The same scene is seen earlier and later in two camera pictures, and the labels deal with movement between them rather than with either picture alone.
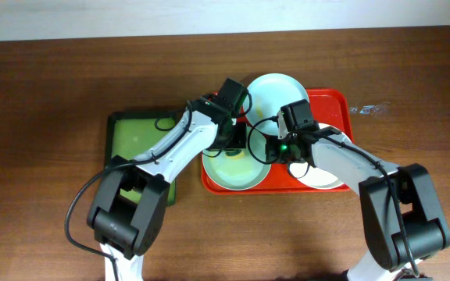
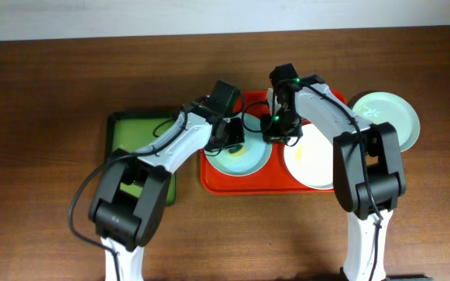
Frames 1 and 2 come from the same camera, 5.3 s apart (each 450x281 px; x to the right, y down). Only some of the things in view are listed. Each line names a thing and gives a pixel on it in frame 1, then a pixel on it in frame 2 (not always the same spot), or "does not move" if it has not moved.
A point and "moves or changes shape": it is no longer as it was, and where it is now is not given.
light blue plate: (266, 95) moves or changes shape
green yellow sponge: (234, 154) does not move
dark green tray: (133, 134) does not move
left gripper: (237, 137) does not move
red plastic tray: (331, 112) does not move
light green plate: (237, 169) → (380, 108)
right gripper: (270, 151) → (269, 135)
